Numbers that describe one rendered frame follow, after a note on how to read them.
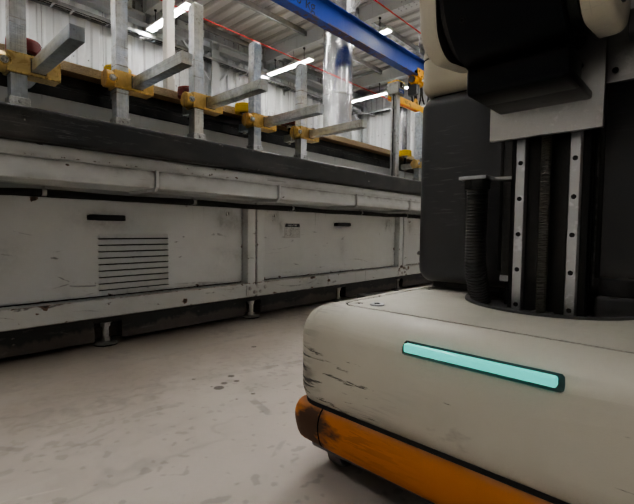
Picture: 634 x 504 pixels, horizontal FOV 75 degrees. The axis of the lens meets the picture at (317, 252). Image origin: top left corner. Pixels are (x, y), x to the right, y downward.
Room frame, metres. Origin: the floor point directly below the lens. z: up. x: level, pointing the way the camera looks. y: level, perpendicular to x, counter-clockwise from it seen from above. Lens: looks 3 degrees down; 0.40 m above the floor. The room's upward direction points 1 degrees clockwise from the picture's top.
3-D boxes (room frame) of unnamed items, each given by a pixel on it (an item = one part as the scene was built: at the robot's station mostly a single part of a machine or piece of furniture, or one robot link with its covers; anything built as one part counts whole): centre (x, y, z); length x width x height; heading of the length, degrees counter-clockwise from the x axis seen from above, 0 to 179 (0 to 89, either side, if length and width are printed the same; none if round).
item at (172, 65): (1.21, 0.49, 0.83); 0.43 x 0.03 x 0.04; 48
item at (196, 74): (1.42, 0.41, 0.91); 0.04 x 0.04 x 0.48; 48
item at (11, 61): (1.07, 0.73, 0.80); 0.14 x 0.06 x 0.05; 138
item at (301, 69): (1.79, 0.07, 0.86); 0.04 x 0.04 x 0.48; 48
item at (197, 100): (1.44, 0.40, 0.83); 0.14 x 0.06 x 0.05; 138
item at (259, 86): (1.39, 0.32, 0.83); 0.43 x 0.03 x 0.04; 48
